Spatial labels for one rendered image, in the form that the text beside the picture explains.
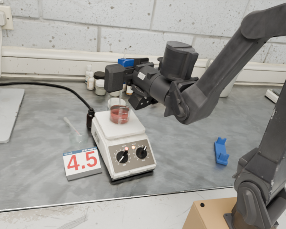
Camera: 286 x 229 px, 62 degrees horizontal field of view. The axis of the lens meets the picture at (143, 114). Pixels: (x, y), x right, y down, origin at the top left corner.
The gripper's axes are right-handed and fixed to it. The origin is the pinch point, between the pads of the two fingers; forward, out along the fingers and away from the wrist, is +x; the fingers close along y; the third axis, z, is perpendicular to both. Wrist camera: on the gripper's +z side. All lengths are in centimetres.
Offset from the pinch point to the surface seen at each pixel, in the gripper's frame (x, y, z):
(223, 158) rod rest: -23.4, 23.1, 24.0
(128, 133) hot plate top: -6.1, -1.5, 17.1
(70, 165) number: -2.9, -17.0, 23.9
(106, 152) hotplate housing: -6.7, -8.7, 20.4
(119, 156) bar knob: -9.3, -6.5, 20.6
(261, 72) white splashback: 3, 94, 18
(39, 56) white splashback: 51, -5, 16
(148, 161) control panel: -13.4, 0.5, 22.4
